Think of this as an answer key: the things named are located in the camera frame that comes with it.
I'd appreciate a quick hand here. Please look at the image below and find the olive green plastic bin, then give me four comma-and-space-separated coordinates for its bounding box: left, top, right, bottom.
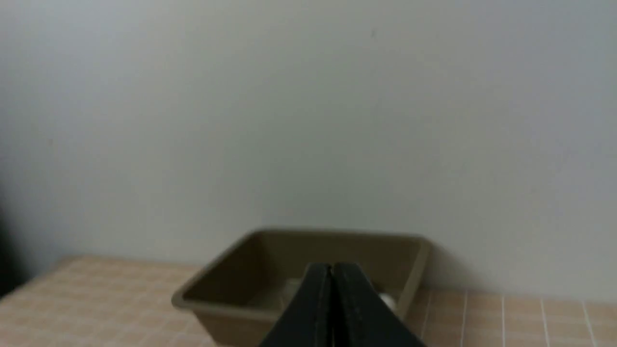
172, 227, 432, 347

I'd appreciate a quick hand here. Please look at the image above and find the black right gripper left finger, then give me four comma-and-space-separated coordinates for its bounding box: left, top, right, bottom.
260, 263, 333, 347

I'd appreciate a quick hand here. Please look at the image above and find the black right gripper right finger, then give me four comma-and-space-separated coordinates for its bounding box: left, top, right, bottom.
333, 262, 425, 347

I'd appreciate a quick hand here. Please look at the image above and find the checkered peach tablecloth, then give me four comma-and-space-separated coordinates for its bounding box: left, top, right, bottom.
0, 256, 617, 347

